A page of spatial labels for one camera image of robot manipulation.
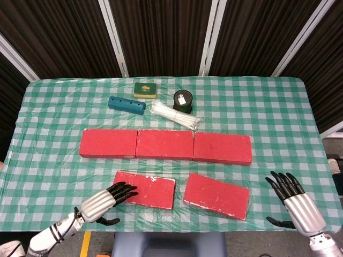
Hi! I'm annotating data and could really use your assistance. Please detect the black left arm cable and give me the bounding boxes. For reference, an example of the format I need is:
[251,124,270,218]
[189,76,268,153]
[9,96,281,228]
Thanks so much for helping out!
[57,207,81,243]

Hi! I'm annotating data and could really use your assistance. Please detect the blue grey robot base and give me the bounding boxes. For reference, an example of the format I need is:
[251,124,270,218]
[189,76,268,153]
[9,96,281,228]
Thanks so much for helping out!
[111,231,227,257]

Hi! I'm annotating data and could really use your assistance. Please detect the white cable tie bundle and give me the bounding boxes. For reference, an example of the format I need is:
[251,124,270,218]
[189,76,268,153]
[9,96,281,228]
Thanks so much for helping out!
[150,100,202,127]

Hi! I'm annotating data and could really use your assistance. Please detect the black cylindrical container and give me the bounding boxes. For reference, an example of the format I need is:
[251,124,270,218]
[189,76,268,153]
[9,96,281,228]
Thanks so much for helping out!
[173,89,193,113]

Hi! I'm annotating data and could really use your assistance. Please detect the white partition frame post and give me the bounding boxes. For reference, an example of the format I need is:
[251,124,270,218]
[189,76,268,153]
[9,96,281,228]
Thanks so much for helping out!
[198,0,228,77]
[98,0,130,78]
[270,0,337,78]
[0,33,40,81]

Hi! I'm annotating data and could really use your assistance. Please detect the chipped red foam block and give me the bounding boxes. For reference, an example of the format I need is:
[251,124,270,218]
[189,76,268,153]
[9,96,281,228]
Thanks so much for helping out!
[182,172,251,222]
[113,171,176,210]

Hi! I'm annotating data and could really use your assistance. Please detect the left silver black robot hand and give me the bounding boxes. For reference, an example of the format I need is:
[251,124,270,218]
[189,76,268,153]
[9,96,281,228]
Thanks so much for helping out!
[79,181,139,226]

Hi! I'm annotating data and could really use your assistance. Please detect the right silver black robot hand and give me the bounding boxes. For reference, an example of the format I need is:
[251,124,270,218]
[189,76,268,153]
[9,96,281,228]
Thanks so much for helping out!
[265,171,328,238]

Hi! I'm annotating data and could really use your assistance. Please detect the green white checkered tablecloth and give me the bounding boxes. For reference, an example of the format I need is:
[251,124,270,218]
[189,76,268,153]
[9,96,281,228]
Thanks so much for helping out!
[0,76,341,233]

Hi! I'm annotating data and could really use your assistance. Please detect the green yellow sponge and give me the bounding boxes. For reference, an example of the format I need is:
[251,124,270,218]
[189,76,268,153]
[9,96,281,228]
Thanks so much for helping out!
[133,82,158,99]

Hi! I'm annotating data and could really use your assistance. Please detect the teal block with holes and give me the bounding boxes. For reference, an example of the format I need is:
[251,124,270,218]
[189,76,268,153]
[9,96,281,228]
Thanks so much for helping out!
[108,96,147,116]

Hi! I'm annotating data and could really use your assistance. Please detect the red rectangular foam block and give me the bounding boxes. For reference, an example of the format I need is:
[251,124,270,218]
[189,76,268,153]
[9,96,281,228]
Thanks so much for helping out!
[135,129,195,161]
[193,131,253,166]
[79,128,139,159]

